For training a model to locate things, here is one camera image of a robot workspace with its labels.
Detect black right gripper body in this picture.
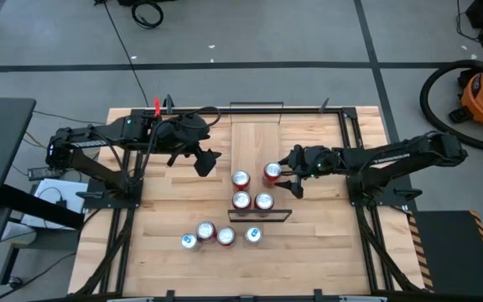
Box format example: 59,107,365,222
286,143,345,178

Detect red cola can black swoosh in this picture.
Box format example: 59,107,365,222
216,226,237,247

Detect wooden shelf black metal frame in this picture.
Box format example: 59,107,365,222
226,100,293,223

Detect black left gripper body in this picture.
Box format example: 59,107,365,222
151,112,210,148

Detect black left camera cable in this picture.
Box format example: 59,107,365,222
180,106,222,130

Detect long black floor cable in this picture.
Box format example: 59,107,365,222
94,0,150,108

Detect silver blue energy drink can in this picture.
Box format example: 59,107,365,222
179,232,200,252
244,226,263,245

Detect black power adapter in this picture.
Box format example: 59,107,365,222
26,166,65,182

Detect coiled black cable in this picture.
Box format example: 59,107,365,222
130,0,165,30

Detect red cola can black script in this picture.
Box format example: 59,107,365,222
253,191,275,213
231,190,252,211

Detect black hazard-striped platform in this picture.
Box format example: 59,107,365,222
406,208,483,299

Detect red cola can nutrition label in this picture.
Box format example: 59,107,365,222
195,220,217,243

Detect white flat box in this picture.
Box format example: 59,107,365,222
19,178,90,231

